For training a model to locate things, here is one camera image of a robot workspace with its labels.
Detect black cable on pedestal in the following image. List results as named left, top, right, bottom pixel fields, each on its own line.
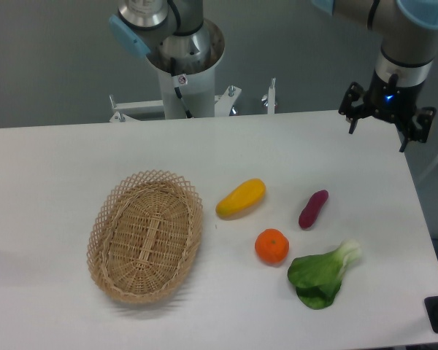
left=169, top=58, right=193, bottom=120

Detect white metal base frame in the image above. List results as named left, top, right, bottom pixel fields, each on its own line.
left=108, top=77, right=280, bottom=123

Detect orange tangerine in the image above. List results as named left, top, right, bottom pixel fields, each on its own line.
left=254, top=228, right=290, bottom=265

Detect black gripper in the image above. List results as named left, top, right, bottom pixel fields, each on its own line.
left=338, top=72, right=436, bottom=152

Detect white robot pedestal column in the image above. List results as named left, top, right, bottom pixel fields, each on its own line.
left=147, top=18, right=225, bottom=101

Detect purple sweet potato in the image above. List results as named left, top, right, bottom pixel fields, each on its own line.
left=299, top=190, right=329, bottom=230

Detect green bok choy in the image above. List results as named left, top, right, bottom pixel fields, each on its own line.
left=287, top=239, right=361, bottom=310

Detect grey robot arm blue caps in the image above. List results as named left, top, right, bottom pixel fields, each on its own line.
left=109, top=1, right=438, bottom=144

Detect woven wicker basket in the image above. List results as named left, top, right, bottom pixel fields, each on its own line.
left=87, top=170, right=203, bottom=304

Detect yellow mango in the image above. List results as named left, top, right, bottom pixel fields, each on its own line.
left=215, top=178, right=266, bottom=219

